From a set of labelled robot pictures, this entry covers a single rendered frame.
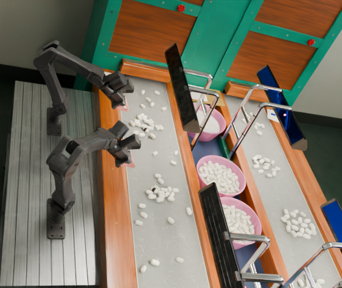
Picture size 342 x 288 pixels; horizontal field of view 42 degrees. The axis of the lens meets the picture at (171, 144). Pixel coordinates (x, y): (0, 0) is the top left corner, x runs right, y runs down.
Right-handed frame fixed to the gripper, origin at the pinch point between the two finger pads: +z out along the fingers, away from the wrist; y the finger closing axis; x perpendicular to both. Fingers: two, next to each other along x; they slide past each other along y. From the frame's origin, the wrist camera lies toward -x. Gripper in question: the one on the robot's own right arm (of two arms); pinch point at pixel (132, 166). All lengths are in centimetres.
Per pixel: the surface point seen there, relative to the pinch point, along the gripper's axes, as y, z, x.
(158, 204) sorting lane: -10.6, 18.2, -0.2
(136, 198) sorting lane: -8.3, 10.7, 6.2
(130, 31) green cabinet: 86, -10, -14
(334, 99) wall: 177, 212, -110
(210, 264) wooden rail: -41, 30, -14
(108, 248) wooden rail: -36.7, -1.9, 13.6
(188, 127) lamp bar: 7.0, 1.6, -28.6
